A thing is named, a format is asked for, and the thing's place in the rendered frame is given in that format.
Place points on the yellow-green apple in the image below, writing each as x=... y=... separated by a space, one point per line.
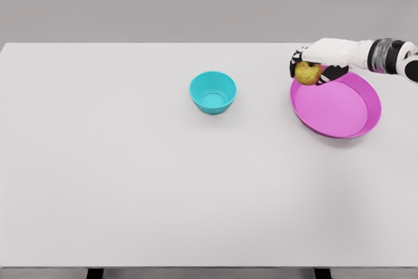
x=307 y=73

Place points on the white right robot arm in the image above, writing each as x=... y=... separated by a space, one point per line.
x=385 y=55

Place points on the blue bowl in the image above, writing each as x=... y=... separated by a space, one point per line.
x=213 y=93

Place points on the pink plate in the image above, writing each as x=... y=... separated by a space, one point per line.
x=333 y=106

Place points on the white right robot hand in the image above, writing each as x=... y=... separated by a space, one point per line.
x=328 y=51

